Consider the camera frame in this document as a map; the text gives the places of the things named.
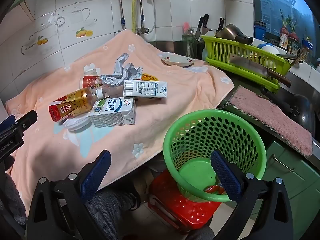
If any white bowl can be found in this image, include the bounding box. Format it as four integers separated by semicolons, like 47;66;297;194
257;44;280;55

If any red snack wrapper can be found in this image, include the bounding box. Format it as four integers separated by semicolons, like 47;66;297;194
204;184;226;196

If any red printed cup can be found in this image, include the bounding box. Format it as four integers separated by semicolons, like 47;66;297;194
80;75;103;90

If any yellow snack packet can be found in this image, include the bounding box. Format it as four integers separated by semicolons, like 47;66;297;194
141;73;160;82

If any yellow hose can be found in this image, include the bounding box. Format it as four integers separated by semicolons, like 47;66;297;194
132;0;141;34

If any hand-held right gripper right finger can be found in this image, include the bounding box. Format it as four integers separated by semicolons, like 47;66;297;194
210;149;295;240

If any black wok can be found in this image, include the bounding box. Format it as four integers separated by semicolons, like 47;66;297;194
287;94;317;133

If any bronze metal pot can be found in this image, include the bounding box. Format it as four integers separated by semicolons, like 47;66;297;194
214;24;254;45

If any red plastic stool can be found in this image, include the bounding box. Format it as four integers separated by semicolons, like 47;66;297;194
147;170;223;231

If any flexible metal hose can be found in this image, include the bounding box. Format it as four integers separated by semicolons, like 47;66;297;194
138;0;156;34

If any person's leg in grey pants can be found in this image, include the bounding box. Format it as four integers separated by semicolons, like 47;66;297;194
84;186;142;240

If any green plastic dish rack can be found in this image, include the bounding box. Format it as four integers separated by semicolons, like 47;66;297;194
201;35;293;90

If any green and white milk carton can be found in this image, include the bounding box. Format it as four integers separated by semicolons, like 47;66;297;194
89;97;137;128

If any potted sprouting plant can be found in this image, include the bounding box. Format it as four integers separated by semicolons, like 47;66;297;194
279;10;291;48
287;15;301;53

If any tea bottle with red label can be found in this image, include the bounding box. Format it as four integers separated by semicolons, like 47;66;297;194
48;87;104;123

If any silver foil bag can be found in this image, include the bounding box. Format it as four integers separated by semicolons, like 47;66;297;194
100;53;144;93

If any pink dish cloth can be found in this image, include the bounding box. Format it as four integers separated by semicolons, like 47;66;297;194
229;85;313;157

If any blue and white milk carton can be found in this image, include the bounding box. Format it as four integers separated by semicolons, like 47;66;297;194
123;79;168;100

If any metal water pipe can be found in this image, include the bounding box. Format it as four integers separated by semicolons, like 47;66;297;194
115;0;127;30

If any cleaver with wooden handle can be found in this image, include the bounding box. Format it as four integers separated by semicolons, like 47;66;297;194
229;54;292;88

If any white plastic bottle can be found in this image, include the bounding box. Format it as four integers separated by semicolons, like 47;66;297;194
60;118;92;132

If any white plate with red flowers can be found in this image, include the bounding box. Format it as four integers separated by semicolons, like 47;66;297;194
161;52;195;67

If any glass jar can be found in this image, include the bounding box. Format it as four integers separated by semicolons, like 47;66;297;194
182;34;198;55

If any green cabinet door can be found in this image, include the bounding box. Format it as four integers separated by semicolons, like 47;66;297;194
250;140;320;232

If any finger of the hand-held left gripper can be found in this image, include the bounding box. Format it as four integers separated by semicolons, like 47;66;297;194
0;109;38;137

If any green mesh plastic basket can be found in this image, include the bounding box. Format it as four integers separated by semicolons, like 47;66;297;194
163;109;267;203

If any peach floral towel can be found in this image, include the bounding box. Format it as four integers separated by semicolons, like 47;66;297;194
5;29;235;217

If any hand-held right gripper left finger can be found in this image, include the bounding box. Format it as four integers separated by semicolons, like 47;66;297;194
26;149;112;240

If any metal cabinet handle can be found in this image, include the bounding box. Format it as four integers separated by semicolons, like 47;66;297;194
271;154;296;173

